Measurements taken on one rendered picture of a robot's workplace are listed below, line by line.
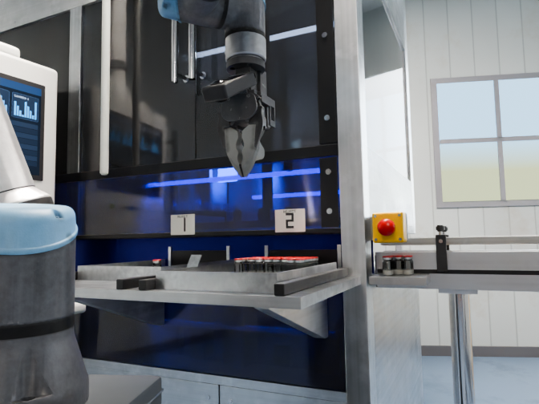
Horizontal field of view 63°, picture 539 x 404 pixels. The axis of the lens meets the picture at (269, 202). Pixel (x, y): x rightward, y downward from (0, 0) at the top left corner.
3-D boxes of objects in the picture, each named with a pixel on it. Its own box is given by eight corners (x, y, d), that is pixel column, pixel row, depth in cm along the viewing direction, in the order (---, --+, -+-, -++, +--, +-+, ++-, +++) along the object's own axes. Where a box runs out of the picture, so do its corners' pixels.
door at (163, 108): (82, 172, 150) (85, 7, 155) (196, 159, 131) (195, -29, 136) (80, 172, 150) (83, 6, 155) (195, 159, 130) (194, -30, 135)
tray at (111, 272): (164, 270, 141) (164, 259, 141) (235, 271, 130) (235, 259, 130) (77, 280, 110) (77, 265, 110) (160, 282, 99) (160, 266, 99)
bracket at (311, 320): (316, 336, 110) (315, 283, 111) (328, 337, 108) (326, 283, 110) (254, 375, 79) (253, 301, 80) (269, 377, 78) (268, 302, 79)
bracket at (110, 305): (156, 323, 131) (156, 279, 132) (164, 324, 129) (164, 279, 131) (58, 350, 100) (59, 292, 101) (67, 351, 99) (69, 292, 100)
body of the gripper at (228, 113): (277, 131, 83) (275, 69, 84) (256, 120, 75) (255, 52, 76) (241, 135, 86) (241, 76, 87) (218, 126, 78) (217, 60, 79)
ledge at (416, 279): (380, 279, 118) (379, 272, 118) (431, 280, 112) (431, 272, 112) (369, 284, 105) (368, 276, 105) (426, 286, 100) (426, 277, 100)
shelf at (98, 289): (151, 276, 143) (151, 270, 143) (367, 280, 113) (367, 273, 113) (10, 293, 99) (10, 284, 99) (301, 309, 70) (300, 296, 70)
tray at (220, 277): (241, 275, 116) (241, 261, 116) (337, 276, 105) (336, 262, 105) (156, 288, 86) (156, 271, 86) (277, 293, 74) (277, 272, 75)
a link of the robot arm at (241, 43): (254, 27, 76) (214, 38, 80) (254, 53, 76) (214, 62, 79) (272, 44, 83) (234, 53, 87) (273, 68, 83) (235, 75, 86)
